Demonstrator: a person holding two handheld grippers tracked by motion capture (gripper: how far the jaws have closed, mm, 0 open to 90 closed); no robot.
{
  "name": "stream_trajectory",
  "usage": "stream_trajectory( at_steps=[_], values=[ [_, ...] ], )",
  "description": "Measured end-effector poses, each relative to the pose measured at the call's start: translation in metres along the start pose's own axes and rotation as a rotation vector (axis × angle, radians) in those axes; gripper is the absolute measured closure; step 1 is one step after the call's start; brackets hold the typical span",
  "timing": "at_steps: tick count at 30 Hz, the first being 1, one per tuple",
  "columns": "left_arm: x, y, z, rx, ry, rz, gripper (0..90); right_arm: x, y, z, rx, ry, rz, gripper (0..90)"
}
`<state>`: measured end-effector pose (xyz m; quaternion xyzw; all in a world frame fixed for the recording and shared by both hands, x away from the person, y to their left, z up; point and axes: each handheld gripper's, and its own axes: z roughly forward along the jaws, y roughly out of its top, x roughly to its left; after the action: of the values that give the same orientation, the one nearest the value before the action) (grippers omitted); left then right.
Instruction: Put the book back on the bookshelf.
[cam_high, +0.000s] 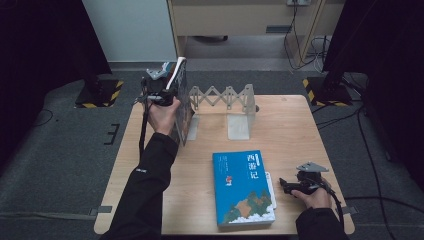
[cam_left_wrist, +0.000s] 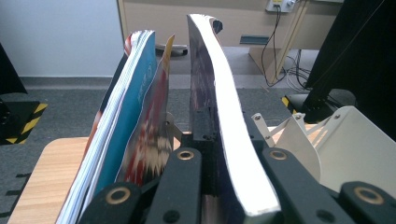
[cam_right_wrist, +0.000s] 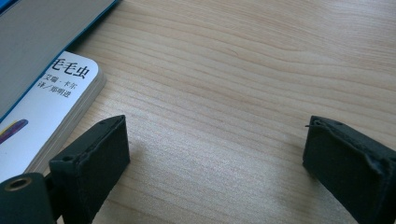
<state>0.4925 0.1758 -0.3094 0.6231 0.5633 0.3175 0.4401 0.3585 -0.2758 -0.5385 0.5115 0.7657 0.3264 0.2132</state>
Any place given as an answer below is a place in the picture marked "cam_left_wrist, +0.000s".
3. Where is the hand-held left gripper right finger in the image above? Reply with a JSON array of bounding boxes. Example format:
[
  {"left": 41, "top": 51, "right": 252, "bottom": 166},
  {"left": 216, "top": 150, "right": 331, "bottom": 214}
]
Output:
[{"left": 242, "top": 110, "right": 269, "bottom": 152}]

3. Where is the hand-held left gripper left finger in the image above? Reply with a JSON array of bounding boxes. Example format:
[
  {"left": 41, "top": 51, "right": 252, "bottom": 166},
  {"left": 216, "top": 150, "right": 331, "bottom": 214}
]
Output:
[{"left": 189, "top": 105, "right": 220, "bottom": 143}]

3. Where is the thick blue book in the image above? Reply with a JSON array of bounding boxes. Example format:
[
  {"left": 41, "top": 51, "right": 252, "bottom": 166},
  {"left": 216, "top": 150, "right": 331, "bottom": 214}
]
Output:
[{"left": 186, "top": 13, "right": 283, "bottom": 224}]

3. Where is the white expandable metal book rack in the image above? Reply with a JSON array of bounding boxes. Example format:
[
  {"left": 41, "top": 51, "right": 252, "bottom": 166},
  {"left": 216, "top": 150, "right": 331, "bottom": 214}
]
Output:
[{"left": 164, "top": 105, "right": 396, "bottom": 200}]

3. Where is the black stand with striped base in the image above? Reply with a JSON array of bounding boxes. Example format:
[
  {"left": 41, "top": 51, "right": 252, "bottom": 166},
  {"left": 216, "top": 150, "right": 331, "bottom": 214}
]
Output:
[
  {"left": 281, "top": 62, "right": 358, "bottom": 125},
  {"left": 0, "top": 99, "right": 50, "bottom": 146}
]

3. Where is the teal cover book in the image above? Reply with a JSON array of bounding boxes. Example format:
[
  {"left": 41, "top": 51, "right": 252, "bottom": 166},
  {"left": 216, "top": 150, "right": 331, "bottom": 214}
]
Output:
[{"left": 90, "top": 30, "right": 158, "bottom": 200}]

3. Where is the light wooden desk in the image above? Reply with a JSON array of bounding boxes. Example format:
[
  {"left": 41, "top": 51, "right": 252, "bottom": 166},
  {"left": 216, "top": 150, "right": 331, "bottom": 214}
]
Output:
[{"left": 116, "top": 0, "right": 347, "bottom": 85}]

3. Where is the white power socket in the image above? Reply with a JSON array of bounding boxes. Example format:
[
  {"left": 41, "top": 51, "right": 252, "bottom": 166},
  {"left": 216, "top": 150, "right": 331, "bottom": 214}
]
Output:
[{"left": 265, "top": 0, "right": 297, "bottom": 14}]

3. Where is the white cable bundle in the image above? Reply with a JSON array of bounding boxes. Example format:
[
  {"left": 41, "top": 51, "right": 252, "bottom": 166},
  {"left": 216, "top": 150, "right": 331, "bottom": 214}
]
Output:
[{"left": 284, "top": 49, "right": 312, "bottom": 92}]

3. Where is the black socket cable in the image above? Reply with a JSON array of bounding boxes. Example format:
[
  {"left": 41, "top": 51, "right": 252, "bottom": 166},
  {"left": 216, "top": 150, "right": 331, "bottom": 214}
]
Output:
[{"left": 261, "top": 6, "right": 312, "bottom": 89}]

